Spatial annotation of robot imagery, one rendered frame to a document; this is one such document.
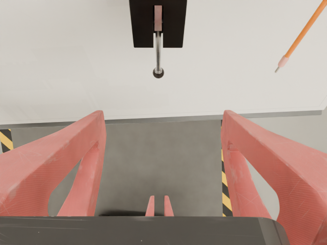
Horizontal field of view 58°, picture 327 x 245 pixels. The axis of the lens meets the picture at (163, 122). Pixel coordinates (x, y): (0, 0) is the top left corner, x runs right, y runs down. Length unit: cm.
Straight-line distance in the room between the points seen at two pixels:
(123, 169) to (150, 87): 108
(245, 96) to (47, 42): 30
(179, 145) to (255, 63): 105
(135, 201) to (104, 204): 16
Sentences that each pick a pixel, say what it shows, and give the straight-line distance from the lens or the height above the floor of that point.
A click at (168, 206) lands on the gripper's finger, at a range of 27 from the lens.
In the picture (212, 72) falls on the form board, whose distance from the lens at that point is 43.
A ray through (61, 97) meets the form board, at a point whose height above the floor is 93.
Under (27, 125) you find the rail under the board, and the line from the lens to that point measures 61.
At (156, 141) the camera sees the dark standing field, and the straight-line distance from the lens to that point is 144.
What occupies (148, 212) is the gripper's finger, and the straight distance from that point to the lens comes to 26.
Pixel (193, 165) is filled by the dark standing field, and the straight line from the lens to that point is 148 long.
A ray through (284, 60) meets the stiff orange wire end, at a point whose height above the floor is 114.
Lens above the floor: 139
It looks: 79 degrees down
